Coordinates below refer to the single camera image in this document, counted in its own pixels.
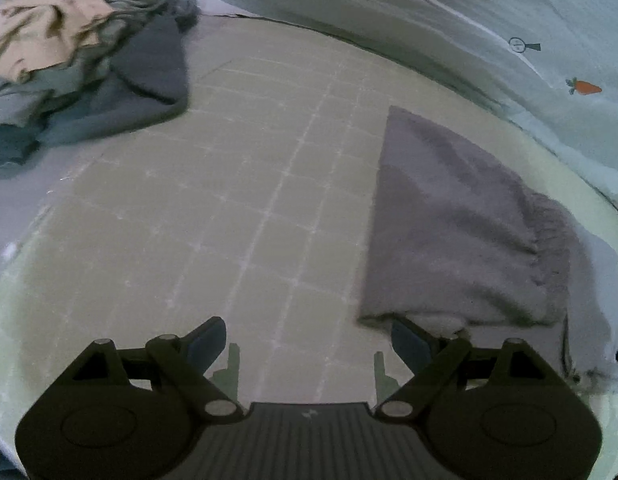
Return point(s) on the teal blue garment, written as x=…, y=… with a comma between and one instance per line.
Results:
x=9, y=146

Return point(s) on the dark slate blue garment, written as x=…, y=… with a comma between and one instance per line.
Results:
x=149, y=65

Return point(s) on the pale printed blanket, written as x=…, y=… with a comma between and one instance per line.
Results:
x=439, y=15

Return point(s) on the beige garment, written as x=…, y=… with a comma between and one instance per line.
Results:
x=54, y=20

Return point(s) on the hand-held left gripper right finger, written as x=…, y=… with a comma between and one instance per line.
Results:
x=408, y=344

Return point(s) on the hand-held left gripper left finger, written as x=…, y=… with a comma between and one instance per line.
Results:
x=210, y=340

